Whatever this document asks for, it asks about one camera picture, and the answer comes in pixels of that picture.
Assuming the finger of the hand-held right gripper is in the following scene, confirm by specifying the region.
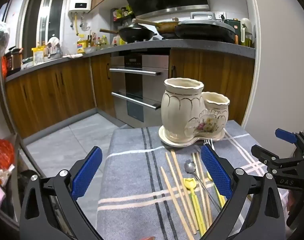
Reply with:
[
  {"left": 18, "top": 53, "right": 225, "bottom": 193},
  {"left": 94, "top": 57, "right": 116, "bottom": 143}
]
[
  {"left": 251, "top": 144, "right": 296, "bottom": 173},
  {"left": 275, "top": 128, "right": 304, "bottom": 153}
]

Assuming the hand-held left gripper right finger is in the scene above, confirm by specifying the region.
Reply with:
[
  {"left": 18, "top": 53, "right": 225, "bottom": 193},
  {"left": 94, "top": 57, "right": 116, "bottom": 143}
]
[{"left": 200, "top": 144, "right": 286, "bottom": 240}]

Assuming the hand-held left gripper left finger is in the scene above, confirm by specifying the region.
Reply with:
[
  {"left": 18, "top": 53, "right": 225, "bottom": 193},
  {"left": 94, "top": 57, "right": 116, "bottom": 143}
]
[{"left": 19, "top": 145, "right": 104, "bottom": 240}]

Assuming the yellow plastic spoon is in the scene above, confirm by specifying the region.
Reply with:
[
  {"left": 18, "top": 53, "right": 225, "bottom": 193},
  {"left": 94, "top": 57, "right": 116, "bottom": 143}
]
[
  {"left": 183, "top": 177, "right": 207, "bottom": 234},
  {"left": 207, "top": 171, "right": 226, "bottom": 205}
]

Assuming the metal spoon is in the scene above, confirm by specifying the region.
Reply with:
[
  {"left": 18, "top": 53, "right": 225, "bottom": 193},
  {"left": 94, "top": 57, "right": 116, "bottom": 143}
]
[{"left": 184, "top": 160, "right": 222, "bottom": 212}]

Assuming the cream ceramic utensil holder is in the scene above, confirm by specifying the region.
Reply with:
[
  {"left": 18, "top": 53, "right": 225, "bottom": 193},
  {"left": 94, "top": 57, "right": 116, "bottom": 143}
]
[{"left": 160, "top": 78, "right": 230, "bottom": 142}]

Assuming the grey plaid cloth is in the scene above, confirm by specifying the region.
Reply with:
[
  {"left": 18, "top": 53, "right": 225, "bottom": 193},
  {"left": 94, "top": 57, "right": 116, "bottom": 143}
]
[{"left": 96, "top": 120, "right": 292, "bottom": 240}]

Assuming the cream ceramic saucer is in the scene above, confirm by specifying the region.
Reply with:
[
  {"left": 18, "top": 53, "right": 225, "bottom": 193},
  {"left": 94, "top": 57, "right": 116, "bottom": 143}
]
[{"left": 158, "top": 126, "right": 226, "bottom": 148}]

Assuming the long wooden base cabinet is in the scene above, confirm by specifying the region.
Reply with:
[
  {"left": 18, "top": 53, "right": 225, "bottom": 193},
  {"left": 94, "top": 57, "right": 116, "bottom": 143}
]
[{"left": 6, "top": 54, "right": 117, "bottom": 139}]

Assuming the red plastic bag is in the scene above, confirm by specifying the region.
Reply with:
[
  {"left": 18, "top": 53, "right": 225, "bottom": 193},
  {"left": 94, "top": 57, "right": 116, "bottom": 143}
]
[{"left": 0, "top": 138, "right": 15, "bottom": 181}]

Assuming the stainless steel oven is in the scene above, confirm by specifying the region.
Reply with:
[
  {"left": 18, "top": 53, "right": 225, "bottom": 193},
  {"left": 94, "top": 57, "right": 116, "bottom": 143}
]
[{"left": 109, "top": 51, "right": 170, "bottom": 129}]

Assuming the narrow wooden base cabinet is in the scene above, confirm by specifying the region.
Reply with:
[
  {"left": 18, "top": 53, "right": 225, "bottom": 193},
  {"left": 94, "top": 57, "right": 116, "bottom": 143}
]
[{"left": 169, "top": 49, "right": 255, "bottom": 126}]

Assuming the white oil dispenser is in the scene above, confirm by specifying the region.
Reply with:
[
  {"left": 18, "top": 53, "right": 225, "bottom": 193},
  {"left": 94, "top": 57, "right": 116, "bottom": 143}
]
[{"left": 240, "top": 17, "right": 254, "bottom": 47}]

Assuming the dark green container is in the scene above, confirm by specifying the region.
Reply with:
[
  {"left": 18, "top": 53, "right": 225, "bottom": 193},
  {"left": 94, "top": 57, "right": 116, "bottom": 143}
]
[{"left": 225, "top": 18, "right": 241, "bottom": 43}]

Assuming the yellow cooking oil bottle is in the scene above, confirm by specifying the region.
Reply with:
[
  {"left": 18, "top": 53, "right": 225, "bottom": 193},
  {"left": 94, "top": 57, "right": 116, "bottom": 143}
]
[{"left": 76, "top": 38, "right": 86, "bottom": 54}]

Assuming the yellow food bag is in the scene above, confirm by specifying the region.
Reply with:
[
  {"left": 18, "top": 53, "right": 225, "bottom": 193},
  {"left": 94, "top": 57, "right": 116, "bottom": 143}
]
[{"left": 31, "top": 46, "right": 45, "bottom": 64}]

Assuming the large black pan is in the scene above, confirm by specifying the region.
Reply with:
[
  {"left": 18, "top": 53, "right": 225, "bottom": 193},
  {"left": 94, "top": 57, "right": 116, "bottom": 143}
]
[{"left": 174, "top": 22, "right": 236, "bottom": 43}]

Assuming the white hanging towel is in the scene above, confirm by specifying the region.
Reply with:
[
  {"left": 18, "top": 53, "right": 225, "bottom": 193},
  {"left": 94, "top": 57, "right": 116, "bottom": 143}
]
[{"left": 47, "top": 37, "right": 62, "bottom": 55}]

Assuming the grey kitchen countertop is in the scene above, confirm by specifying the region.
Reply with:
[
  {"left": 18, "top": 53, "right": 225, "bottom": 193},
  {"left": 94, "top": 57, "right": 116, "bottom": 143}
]
[{"left": 6, "top": 39, "right": 256, "bottom": 82}]

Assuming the grey pan lid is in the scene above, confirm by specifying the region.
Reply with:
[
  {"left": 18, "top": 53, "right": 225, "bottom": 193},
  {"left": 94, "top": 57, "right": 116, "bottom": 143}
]
[{"left": 178, "top": 11, "right": 233, "bottom": 27}]

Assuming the black wok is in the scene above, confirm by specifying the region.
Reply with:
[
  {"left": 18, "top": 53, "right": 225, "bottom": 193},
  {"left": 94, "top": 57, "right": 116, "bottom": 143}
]
[{"left": 99, "top": 24, "right": 158, "bottom": 43}]

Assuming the brown frying pan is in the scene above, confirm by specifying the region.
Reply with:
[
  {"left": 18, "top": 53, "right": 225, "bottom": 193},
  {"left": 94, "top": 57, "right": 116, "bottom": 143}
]
[{"left": 132, "top": 17, "right": 185, "bottom": 39}]

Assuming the black spice rack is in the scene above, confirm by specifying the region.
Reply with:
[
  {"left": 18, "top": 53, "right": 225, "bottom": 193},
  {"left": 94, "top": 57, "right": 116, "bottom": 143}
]
[{"left": 113, "top": 6, "right": 135, "bottom": 27}]

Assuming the kitchen window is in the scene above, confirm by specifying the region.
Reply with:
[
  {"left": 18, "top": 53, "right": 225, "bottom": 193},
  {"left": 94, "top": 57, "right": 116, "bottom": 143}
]
[{"left": 19, "top": 0, "right": 69, "bottom": 52}]

